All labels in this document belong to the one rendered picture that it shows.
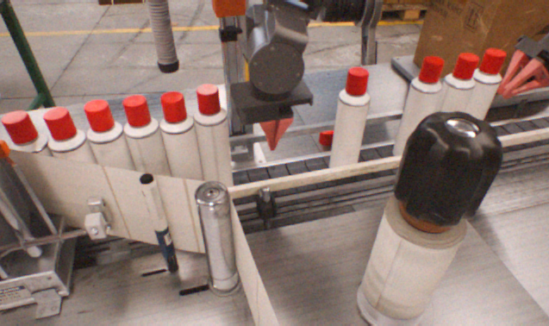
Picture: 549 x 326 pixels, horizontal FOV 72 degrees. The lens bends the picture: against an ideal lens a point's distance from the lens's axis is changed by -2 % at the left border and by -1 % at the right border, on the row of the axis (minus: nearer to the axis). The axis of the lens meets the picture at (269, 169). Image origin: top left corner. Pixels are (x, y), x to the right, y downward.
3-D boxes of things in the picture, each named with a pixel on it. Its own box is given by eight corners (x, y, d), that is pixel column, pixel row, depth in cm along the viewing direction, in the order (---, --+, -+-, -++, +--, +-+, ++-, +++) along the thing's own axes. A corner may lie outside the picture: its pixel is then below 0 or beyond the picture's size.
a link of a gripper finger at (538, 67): (504, 95, 68) (552, 54, 65) (479, 76, 74) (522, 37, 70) (518, 111, 72) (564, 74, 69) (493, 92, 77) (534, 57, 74)
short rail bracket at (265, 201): (260, 244, 66) (259, 196, 58) (256, 231, 68) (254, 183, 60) (278, 240, 67) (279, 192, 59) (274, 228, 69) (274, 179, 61)
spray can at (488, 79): (453, 155, 76) (493, 60, 63) (439, 140, 80) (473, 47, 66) (476, 151, 77) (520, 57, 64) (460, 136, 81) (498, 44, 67)
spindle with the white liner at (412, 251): (374, 341, 49) (447, 169, 29) (346, 282, 55) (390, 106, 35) (435, 324, 50) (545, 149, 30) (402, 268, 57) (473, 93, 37)
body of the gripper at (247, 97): (314, 109, 51) (317, 57, 46) (239, 121, 49) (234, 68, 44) (299, 85, 55) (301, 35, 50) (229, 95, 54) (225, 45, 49)
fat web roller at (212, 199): (211, 300, 53) (192, 210, 40) (207, 272, 56) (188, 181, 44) (243, 292, 54) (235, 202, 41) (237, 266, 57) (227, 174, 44)
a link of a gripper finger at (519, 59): (508, 98, 68) (558, 57, 64) (483, 78, 73) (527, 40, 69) (521, 115, 72) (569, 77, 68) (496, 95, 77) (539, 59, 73)
